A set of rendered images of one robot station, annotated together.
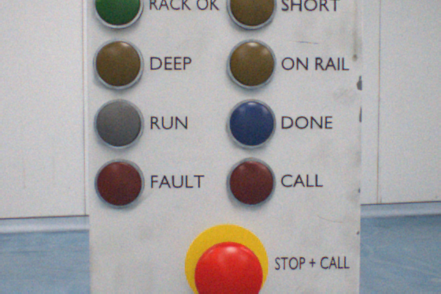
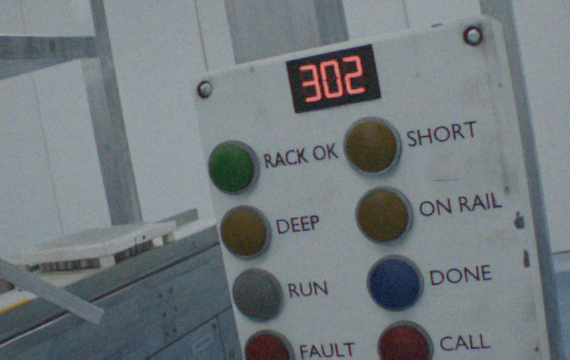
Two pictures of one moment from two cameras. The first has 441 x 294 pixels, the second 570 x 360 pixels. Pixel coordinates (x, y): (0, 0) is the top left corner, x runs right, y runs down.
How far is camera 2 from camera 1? 18 cm
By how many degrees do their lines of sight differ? 27
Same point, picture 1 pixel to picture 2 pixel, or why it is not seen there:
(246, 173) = (393, 340)
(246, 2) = (361, 148)
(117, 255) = not seen: outside the picture
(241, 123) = (379, 286)
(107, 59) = (231, 231)
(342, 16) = (483, 142)
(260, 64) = (389, 217)
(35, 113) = not seen: hidden behind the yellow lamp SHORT
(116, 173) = (260, 347)
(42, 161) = not seen: hidden behind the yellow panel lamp
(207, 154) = (353, 319)
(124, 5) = (236, 172)
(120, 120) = (255, 293)
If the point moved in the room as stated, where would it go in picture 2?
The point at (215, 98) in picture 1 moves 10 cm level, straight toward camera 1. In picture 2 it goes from (352, 258) to (266, 316)
